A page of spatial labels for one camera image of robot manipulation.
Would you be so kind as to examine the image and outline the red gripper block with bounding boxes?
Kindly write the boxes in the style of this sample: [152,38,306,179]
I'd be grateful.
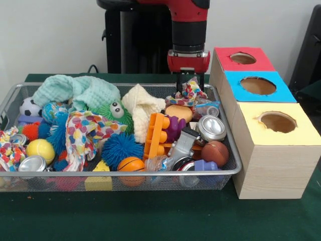
[167,49,211,92]

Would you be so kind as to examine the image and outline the cream muslin cloth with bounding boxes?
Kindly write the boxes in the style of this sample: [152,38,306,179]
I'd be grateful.
[121,84,166,144]

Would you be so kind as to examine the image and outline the mint knitted cloth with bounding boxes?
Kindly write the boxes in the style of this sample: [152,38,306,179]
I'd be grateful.
[32,74,121,112]

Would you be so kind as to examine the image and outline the blue fuzzy ball with eyes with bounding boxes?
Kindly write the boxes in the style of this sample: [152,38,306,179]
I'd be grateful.
[46,112,68,155]

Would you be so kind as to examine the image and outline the wooden box with three holes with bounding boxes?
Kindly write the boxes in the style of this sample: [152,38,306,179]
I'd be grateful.
[209,46,321,200]

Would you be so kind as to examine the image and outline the clear mesh bin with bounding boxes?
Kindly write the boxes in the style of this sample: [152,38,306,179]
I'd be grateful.
[0,82,243,193]

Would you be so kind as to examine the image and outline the purple spiky toy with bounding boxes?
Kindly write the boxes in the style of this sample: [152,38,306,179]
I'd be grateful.
[165,115,187,144]

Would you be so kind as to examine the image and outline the silver drink can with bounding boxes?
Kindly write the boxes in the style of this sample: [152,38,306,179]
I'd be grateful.
[197,115,227,142]

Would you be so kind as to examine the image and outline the orange plastic block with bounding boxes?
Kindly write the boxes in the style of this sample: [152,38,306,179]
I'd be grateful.
[143,112,178,160]

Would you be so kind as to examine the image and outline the brown football toy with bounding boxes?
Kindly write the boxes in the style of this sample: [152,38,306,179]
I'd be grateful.
[201,141,230,168]

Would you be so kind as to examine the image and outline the blue spiky ball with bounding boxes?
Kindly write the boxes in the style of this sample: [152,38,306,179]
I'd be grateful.
[101,133,145,171]

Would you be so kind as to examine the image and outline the orange basketball toy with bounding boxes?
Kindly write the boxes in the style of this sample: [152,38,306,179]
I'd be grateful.
[117,157,146,187]

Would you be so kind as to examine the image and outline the black chair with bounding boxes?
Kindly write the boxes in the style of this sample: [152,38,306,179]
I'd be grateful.
[288,4,321,88]

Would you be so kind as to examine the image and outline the dark green tablecloth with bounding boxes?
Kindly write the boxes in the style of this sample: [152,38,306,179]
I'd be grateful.
[0,73,321,241]

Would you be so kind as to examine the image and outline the globe print ball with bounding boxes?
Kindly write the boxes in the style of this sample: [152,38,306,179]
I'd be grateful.
[42,102,68,124]

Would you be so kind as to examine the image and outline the black and white soccer ball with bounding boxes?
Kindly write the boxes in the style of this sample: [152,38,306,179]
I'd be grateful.
[19,97,43,117]

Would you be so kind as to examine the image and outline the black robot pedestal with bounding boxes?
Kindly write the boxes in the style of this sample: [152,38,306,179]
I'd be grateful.
[96,0,176,75]

